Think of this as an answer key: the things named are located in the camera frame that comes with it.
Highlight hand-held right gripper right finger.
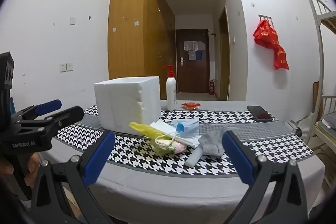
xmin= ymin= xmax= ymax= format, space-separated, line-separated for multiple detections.
xmin=222 ymin=131 xmax=307 ymax=224

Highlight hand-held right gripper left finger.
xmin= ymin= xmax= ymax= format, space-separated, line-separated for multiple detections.
xmin=30 ymin=131 xmax=116 ymax=224

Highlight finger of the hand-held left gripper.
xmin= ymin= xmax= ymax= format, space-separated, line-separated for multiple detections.
xmin=12 ymin=100 xmax=62 ymax=122
xmin=16 ymin=106 xmax=85 ymax=135

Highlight clear plastic bag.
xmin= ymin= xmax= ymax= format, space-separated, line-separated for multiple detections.
xmin=198 ymin=126 xmax=239 ymax=157

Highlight white foam strip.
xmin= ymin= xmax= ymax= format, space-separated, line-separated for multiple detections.
xmin=184 ymin=145 xmax=204 ymax=167

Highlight yellow plastic bag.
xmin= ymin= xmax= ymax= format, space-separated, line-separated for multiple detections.
xmin=129 ymin=122 xmax=171 ymax=143

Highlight white foam box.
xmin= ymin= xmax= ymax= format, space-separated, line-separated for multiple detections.
xmin=94 ymin=76 xmax=161 ymax=135

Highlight blue face mask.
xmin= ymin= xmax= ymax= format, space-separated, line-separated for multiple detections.
xmin=171 ymin=118 xmax=200 ymax=136

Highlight floral tissue pack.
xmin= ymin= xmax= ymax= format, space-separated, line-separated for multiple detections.
xmin=152 ymin=135 xmax=187 ymax=157

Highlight person's left hand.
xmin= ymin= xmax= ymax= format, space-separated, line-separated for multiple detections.
xmin=0 ymin=154 xmax=42 ymax=188

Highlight houndstooth tablecloth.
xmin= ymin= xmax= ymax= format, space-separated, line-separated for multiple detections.
xmin=51 ymin=105 xmax=314 ymax=178

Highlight black smartphone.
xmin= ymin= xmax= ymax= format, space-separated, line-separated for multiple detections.
xmin=247 ymin=105 xmax=274 ymax=123

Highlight clear plastic packaging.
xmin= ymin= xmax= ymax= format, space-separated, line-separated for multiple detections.
xmin=285 ymin=119 xmax=302 ymax=138

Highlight red snack packet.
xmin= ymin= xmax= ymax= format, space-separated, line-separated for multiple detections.
xmin=181 ymin=102 xmax=201 ymax=111

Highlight white pump lotion bottle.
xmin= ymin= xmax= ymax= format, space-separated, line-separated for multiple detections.
xmin=163 ymin=65 xmax=177 ymax=111

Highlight dark brown entrance door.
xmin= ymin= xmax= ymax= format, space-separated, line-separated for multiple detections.
xmin=175 ymin=28 xmax=210 ymax=93

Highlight wooden boards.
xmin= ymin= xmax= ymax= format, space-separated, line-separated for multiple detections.
xmin=312 ymin=81 xmax=324 ymax=122

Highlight grey pillow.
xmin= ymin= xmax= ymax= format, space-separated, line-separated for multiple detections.
xmin=322 ymin=112 xmax=336 ymax=131

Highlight wooden side door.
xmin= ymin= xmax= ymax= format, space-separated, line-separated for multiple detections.
xmin=218 ymin=6 xmax=231 ymax=101

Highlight wooden wardrobe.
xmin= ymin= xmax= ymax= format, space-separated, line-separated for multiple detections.
xmin=108 ymin=0 xmax=176 ymax=101

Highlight red plastic bag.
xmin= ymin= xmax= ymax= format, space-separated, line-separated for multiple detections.
xmin=273 ymin=43 xmax=290 ymax=70
xmin=253 ymin=20 xmax=278 ymax=48

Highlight white metal bunk bed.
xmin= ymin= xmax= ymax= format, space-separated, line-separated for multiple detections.
xmin=303 ymin=0 xmax=336 ymax=140

